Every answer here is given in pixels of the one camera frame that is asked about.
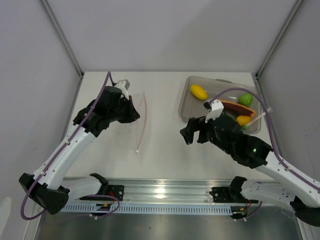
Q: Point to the yellow mango toy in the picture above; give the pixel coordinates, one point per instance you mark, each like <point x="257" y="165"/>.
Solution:
<point x="198" y="92"/>

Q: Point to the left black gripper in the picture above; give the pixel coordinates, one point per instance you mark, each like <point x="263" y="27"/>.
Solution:
<point x="131" y="108"/>

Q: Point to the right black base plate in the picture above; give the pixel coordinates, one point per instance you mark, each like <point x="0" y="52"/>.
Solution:
<point x="222" y="194"/>

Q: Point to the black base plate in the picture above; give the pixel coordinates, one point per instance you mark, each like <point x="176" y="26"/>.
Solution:
<point x="222" y="194"/>
<point x="116" y="191"/>

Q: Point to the green onion toy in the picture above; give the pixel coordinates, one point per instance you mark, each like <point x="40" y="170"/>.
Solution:
<point x="253" y="121"/>

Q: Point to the green guava toy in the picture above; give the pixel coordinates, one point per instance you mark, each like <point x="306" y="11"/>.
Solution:
<point x="245" y="99"/>

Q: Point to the red meat slice toy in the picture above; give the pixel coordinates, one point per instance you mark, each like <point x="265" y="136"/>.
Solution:
<point x="238" y="108"/>

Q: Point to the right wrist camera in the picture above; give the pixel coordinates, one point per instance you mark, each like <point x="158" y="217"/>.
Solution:
<point x="215" y="108"/>

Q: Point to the white slotted cable duct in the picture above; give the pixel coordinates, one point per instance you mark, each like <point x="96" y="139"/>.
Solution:
<point x="132" y="208"/>

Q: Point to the clear plastic tray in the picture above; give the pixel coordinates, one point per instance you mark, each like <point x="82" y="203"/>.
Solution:
<point x="190" y="106"/>

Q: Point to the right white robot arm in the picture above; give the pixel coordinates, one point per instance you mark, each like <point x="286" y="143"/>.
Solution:
<point x="294" y="190"/>

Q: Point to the aluminium mounting rail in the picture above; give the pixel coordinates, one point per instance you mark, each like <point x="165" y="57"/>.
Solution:
<point x="180" y="192"/>

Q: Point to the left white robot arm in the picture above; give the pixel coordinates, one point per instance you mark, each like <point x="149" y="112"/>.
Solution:
<point x="46" y="186"/>

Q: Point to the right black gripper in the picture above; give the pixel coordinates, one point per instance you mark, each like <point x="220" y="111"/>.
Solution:
<point x="193" y="125"/>

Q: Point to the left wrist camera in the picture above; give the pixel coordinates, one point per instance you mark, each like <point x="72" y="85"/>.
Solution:
<point x="123" y="85"/>

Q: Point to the yellow lemon toy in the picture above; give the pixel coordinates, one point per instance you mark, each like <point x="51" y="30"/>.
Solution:
<point x="243" y="120"/>

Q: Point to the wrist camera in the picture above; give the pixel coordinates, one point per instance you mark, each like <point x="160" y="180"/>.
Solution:
<point x="215" y="108"/>
<point x="123" y="85"/>

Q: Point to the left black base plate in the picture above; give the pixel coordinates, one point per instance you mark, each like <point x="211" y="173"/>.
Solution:
<point x="116" y="191"/>

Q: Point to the clear zip top bag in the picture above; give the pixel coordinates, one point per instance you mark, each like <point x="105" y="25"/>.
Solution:
<point x="137" y="128"/>

